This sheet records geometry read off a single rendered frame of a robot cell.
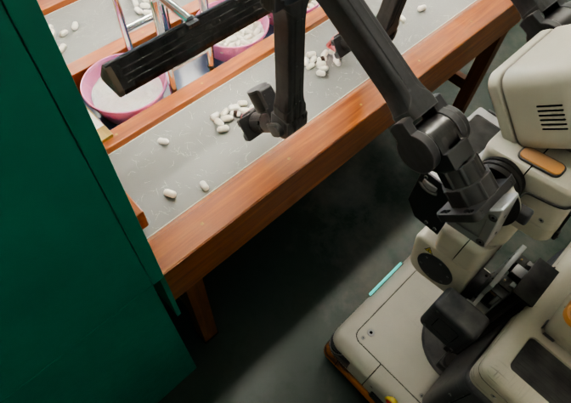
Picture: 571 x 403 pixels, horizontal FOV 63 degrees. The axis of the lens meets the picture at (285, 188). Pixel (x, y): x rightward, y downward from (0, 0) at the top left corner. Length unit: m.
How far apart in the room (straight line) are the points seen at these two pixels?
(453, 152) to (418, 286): 1.02
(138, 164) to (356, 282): 1.06
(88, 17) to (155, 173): 0.75
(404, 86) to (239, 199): 0.63
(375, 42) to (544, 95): 0.27
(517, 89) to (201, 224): 0.79
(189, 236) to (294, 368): 0.84
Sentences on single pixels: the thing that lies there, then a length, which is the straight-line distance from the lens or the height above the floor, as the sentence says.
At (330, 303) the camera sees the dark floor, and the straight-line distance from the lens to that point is 1.97.
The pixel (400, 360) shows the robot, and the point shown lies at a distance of 1.67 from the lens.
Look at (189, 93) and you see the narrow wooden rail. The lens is 1.52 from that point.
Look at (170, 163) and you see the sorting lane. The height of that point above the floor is 0.74.
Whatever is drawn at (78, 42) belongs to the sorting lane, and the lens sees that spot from 1.82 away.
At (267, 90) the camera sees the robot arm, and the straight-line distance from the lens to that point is 1.16.
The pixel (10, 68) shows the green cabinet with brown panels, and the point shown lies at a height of 1.49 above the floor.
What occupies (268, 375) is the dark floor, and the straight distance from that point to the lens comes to 1.88.
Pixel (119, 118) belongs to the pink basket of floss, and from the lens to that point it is 1.55.
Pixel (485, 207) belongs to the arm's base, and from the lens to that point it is 0.82.
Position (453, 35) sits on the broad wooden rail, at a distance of 1.86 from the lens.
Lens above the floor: 1.85
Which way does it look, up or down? 57 degrees down
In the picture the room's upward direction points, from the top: 4 degrees clockwise
